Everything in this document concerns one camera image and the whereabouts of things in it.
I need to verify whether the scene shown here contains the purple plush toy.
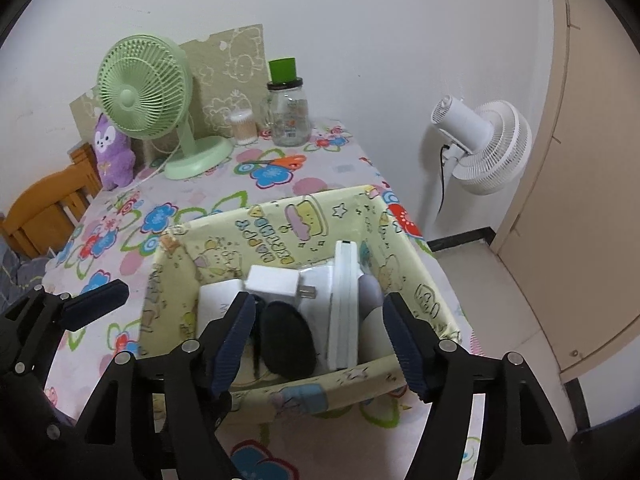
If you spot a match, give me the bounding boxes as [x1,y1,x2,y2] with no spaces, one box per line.
[92,112,137,192]

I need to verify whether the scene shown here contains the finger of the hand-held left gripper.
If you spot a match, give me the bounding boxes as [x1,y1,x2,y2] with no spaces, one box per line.
[0,281,130,361]
[0,350,88,480]

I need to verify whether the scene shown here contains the yellow cartoon-print box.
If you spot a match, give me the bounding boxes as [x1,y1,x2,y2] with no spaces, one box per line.
[139,185,463,418]

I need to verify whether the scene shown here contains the grey plaid blanket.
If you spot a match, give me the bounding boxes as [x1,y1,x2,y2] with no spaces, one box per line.
[0,240,48,311]

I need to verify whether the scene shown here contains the floral tablecloth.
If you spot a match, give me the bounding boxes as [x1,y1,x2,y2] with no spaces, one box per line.
[42,117,483,480]

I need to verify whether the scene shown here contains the cotton swab container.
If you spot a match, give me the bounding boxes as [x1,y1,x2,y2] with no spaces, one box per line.
[229,108,258,146]

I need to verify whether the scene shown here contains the wooden chair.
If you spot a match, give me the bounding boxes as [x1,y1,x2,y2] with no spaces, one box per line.
[0,142,103,261]

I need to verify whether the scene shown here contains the glass jar with green lid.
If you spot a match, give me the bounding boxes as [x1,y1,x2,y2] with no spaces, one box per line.
[260,57,311,147]

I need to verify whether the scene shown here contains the black fan cable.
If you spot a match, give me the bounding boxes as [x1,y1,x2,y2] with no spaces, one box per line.
[437,144,448,216]

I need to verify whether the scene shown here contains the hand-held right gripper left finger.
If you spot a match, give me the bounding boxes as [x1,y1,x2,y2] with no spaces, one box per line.
[75,291,257,480]

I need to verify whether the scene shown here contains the orange-handled scissors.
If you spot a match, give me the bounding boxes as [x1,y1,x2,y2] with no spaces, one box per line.
[240,155,307,170]

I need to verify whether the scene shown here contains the beige wardrobe door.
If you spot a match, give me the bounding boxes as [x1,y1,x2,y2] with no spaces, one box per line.
[490,0,640,431]

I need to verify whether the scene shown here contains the white rectangular power bank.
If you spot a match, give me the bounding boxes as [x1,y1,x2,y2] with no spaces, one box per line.
[199,282,251,341]

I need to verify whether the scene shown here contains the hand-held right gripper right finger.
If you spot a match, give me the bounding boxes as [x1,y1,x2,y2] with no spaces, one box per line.
[382,291,581,480]

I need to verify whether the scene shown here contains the white standing fan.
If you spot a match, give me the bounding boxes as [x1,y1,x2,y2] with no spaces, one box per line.
[431,95,532,196]

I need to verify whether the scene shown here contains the white plug charger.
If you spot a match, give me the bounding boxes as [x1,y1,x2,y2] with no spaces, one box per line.
[244,265,317,306]

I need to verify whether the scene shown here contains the white fan cable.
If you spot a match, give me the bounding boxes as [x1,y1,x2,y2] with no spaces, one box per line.
[132,132,183,186]

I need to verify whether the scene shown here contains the white earbuds case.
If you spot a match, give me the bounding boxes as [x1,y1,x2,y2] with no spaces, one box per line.
[359,310,393,361]

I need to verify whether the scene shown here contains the lavender round hook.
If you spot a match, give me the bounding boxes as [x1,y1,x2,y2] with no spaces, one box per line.
[357,272,383,318]

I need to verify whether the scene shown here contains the white remote control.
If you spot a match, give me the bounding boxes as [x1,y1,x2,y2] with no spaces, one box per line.
[327,241,362,372]

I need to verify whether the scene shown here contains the white adapter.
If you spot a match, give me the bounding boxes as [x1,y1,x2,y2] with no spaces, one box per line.
[299,265,335,311]

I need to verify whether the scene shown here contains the green desk fan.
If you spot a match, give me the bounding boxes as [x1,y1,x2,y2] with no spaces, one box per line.
[96,35,235,181]

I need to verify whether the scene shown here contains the black round disc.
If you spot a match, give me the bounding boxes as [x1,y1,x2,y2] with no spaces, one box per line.
[261,301,317,380]

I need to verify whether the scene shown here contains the cartoon-print cardboard panel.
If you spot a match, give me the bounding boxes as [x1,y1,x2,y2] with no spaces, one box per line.
[69,23,266,161]

